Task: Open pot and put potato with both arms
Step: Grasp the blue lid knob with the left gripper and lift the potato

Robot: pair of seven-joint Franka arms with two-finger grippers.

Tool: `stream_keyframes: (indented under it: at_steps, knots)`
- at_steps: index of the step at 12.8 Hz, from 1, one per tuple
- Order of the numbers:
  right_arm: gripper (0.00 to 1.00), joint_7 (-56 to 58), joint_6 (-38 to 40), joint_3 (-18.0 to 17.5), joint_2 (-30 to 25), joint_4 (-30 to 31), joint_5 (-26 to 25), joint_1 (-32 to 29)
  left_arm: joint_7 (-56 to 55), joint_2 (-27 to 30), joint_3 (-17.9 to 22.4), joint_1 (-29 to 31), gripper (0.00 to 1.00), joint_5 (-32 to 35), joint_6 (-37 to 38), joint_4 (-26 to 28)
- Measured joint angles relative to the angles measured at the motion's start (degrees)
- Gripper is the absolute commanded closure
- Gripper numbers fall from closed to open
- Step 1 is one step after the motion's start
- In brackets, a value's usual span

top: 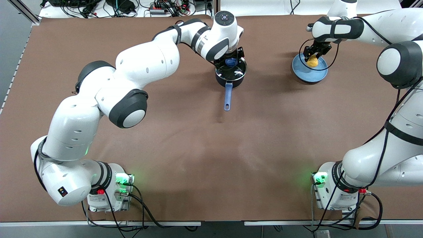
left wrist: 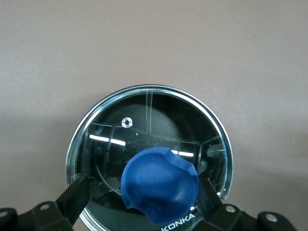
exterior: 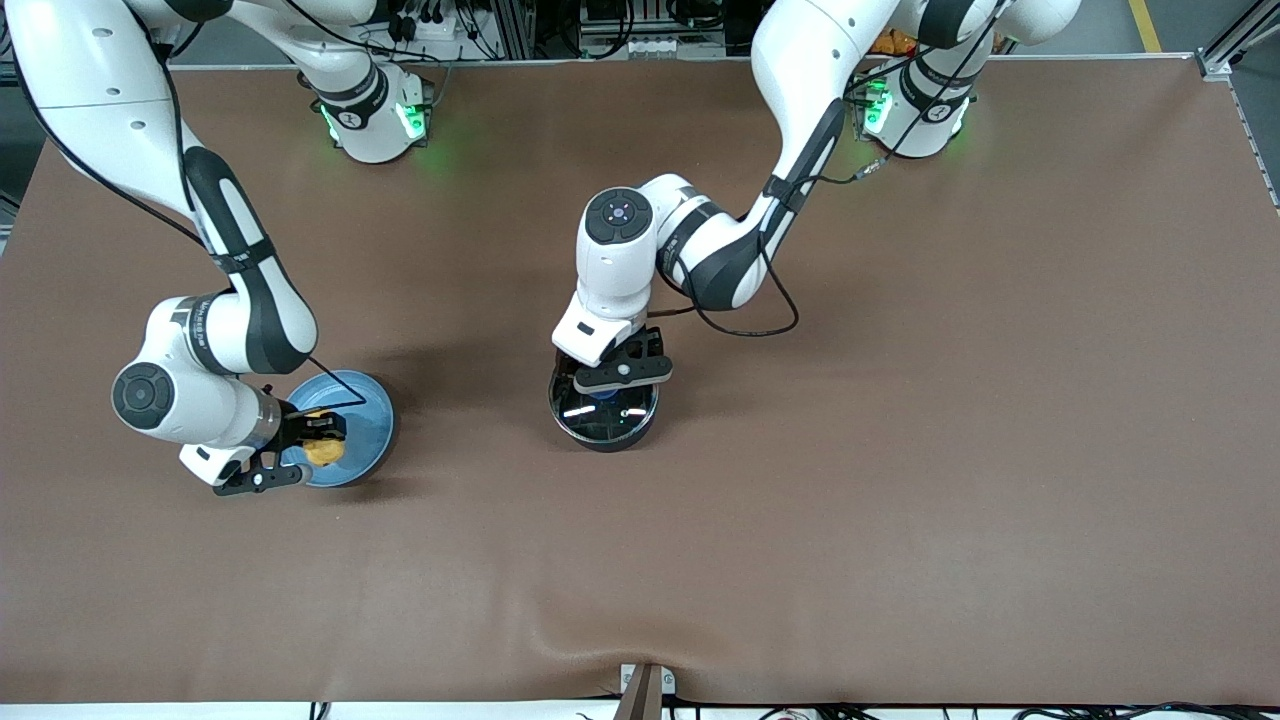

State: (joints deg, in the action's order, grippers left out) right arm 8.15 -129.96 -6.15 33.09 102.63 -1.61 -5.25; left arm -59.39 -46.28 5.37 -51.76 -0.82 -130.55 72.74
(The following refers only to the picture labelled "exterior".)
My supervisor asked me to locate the yellow potato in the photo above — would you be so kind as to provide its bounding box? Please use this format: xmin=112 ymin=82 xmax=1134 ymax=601
xmin=303 ymin=410 xmax=347 ymax=468

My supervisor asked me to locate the glass lid with blue knob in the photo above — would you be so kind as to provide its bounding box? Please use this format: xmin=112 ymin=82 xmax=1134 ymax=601
xmin=551 ymin=372 xmax=659 ymax=443

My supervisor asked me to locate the blue round plate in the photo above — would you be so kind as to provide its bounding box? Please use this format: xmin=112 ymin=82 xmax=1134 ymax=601
xmin=280 ymin=370 xmax=396 ymax=488

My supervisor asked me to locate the brown table cloth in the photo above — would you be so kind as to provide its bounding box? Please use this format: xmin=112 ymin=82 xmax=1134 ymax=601
xmin=0 ymin=55 xmax=1280 ymax=706

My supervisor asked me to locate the grey equipment rack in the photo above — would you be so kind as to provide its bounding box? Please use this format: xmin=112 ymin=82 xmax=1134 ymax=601
xmin=535 ymin=0 xmax=766 ymax=59

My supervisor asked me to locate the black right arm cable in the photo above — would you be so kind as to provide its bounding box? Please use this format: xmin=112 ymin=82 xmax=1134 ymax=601
xmin=0 ymin=40 xmax=368 ymax=414

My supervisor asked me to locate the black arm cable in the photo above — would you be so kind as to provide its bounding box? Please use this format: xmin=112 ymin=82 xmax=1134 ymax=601
xmin=0 ymin=40 xmax=368 ymax=414
xmin=648 ymin=0 xmax=1011 ymax=339

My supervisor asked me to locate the black pot with blue handle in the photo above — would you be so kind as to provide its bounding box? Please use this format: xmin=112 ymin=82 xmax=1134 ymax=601
xmin=548 ymin=348 xmax=662 ymax=453

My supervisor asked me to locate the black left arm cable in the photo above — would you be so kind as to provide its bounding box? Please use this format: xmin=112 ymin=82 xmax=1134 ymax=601
xmin=648 ymin=0 xmax=1011 ymax=339

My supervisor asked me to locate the metal table bracket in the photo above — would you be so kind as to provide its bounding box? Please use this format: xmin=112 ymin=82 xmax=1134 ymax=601
xmin=619 ymin=662 xmax=677 ymax=720

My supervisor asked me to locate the aluminium frame strut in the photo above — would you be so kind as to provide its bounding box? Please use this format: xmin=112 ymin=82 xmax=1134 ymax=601
xmin=1195 ymin=0 xmax=1280 ymax=79

